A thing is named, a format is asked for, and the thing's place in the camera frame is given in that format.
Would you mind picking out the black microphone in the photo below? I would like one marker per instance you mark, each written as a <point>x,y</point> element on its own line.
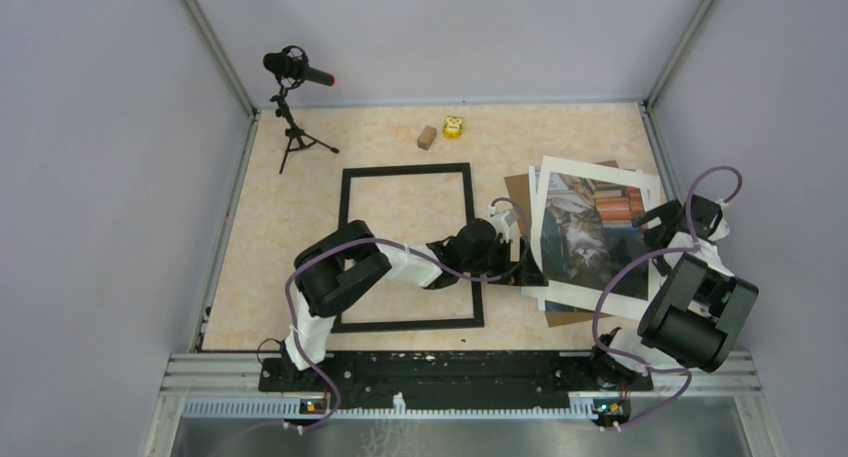
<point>292,64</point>

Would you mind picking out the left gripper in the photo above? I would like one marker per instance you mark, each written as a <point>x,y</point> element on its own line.
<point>527,274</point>

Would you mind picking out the brown cardboard backing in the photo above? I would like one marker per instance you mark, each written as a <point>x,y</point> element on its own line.
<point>557,315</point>

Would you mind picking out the black picture frame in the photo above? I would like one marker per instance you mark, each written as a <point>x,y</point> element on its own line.
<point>464,169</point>

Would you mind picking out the white photo mat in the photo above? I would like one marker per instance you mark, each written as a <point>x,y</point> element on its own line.
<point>636,242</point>

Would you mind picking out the cat photo print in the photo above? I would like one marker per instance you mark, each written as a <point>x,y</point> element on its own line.
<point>590,229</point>

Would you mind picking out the yellow owl toy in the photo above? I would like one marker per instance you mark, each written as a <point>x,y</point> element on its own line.
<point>453,127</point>

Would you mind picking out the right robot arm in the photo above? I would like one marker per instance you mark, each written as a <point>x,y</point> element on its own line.
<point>695,318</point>

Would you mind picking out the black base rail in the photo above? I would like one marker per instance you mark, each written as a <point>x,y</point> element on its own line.
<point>447,380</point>

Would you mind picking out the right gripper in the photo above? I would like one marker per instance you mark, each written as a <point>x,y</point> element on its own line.
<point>665,215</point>

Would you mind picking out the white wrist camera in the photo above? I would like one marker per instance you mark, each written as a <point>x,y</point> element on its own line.
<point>502,221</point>
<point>709,220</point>

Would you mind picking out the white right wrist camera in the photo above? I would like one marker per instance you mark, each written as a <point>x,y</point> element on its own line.
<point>709,220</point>

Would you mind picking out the black tripod stand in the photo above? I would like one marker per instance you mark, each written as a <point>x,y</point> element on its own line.
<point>298,138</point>

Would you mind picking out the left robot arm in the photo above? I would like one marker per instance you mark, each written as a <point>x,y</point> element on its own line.
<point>336,272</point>

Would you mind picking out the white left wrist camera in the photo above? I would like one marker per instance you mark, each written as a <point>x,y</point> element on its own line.
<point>502,221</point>

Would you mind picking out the small wooden block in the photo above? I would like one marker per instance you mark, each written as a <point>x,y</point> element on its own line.
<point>427,138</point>

